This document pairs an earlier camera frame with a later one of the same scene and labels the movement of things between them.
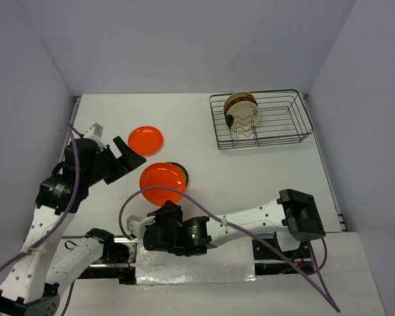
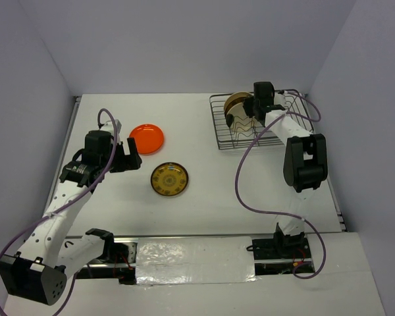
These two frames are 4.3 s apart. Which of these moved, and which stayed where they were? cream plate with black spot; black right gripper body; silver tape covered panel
Moved: black right gripper body
Stayed: silver tape covered panel; cream plate with black spot
